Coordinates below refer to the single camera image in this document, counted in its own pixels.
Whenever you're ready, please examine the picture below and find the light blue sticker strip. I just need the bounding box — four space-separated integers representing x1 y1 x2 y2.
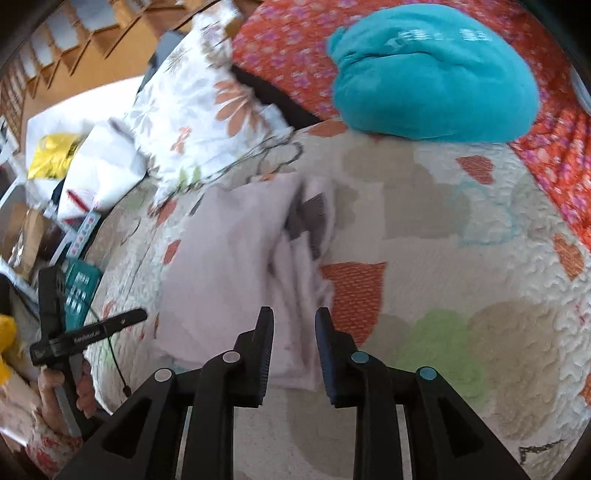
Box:
66 210 101 258

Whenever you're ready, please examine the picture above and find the pale pink garment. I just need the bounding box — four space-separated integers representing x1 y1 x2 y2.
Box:
154 173 340 393

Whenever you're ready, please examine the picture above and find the black cloth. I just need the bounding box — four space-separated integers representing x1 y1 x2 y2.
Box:
231 65 324 127

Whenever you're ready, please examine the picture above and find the quilted heart pattern bedspread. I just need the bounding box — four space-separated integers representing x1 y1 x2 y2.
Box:
85 117 591 480

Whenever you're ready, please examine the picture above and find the person's left forearm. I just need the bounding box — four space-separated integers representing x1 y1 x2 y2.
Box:
0 401 86 477

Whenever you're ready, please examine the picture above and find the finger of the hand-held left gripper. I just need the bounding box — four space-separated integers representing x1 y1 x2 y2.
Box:
38 267 66 343
59 309 149 348

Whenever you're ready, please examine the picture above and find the cardboard box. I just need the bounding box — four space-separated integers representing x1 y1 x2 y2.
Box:
7 203 61 278

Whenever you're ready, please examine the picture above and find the person's left hand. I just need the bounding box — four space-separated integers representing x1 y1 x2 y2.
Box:
37 359 97 418

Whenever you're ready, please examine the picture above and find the yellow plastic bag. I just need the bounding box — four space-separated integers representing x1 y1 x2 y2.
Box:
28 133 86 181

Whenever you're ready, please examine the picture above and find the white table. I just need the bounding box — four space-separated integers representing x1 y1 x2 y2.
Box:
25 76 144 195

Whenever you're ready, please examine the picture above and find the white bag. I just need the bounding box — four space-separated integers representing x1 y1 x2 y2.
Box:
58 117 148 222

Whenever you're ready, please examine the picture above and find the teal keypad device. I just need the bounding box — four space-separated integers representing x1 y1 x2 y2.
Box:
62 258 103 328

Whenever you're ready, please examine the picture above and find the white floral pillow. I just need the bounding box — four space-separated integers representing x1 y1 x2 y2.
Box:
124 9 296 204

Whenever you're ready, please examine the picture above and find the wooden lattice cabinet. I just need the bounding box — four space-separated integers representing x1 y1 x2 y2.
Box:
0 0 241 153

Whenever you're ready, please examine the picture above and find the black cable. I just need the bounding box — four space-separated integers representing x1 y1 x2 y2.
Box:
85 302 132 398

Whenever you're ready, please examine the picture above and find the orange floral bed sheet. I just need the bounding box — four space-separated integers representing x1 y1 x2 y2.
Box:
231 0 591 254

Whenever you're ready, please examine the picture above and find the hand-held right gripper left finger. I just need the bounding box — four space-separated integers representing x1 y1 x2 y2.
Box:
55 306 276 480

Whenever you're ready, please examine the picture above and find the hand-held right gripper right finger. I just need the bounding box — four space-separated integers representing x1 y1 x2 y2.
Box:
314 307 532 480

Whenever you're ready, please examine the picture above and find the teal plush pillow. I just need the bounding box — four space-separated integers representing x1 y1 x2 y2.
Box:
327 7 542 144

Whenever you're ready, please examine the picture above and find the yellow cloth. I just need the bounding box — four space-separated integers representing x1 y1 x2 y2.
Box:
0 314 19 384

